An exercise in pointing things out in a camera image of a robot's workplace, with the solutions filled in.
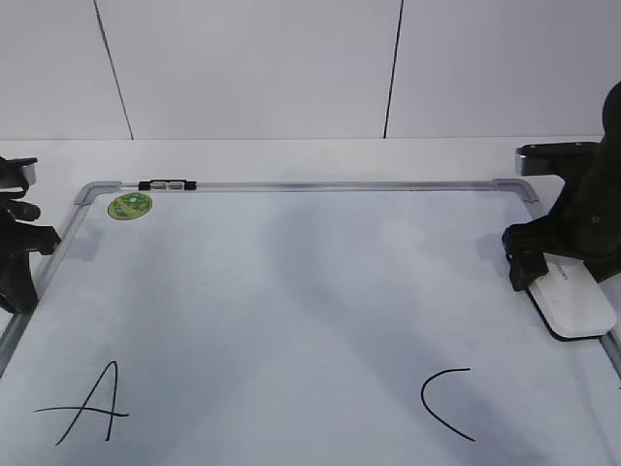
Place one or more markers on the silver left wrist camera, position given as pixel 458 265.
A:
pixel 18 172

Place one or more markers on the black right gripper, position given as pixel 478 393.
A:
pixel 586 217

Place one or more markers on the white board with grey frame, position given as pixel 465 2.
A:
pixel 308 324

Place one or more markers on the white board eraser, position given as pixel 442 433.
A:
pixel 570 300

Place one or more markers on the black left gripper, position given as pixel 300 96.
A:
pixel 18 237

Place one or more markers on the round green sticker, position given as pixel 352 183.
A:
pixel 130 206

